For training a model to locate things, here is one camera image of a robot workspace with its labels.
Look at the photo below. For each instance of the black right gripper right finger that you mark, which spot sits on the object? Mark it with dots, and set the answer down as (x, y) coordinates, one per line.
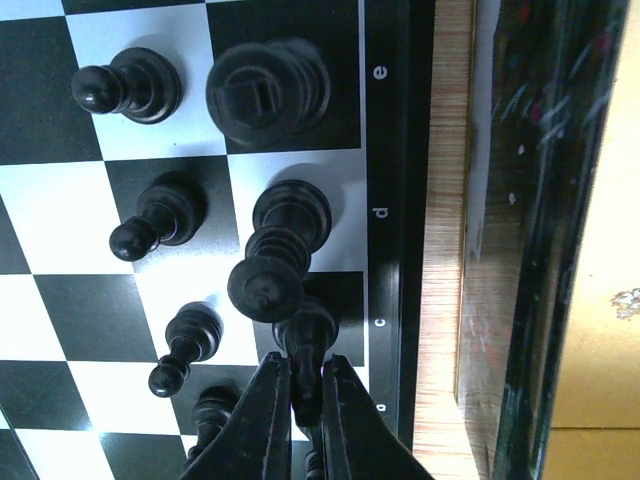
(357, 442)

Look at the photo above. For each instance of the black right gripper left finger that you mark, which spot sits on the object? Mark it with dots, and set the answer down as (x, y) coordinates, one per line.
(256, 441)

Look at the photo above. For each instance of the black piece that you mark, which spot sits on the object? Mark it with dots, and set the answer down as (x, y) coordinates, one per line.
(305, 337)

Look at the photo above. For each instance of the black queen on board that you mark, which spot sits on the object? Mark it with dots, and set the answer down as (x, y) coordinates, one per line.
(292, 219)

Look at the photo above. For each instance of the black white chess board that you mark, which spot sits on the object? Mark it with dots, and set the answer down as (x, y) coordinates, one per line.
(124, 209)

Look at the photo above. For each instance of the black king on board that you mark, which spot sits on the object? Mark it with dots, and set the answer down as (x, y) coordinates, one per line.
(259, 93)

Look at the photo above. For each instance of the black pawn lowest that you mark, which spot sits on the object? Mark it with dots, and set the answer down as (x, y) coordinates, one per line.
(210, 414)

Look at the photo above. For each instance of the black pawn lower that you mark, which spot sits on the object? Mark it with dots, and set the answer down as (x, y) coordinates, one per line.
(193, 335)

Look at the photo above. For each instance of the black pawn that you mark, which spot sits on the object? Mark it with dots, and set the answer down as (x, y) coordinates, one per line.
(169, 212)
(193, 335)
(139, 83)

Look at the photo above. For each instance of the gold metal tin tray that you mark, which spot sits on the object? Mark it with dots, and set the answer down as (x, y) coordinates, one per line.
(541, 80)

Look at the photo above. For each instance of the black pawn middle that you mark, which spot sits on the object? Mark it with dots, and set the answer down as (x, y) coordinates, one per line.
(169, 212)

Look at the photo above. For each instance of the black pawn upper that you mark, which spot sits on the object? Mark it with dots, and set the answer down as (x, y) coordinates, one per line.
(139, 83)

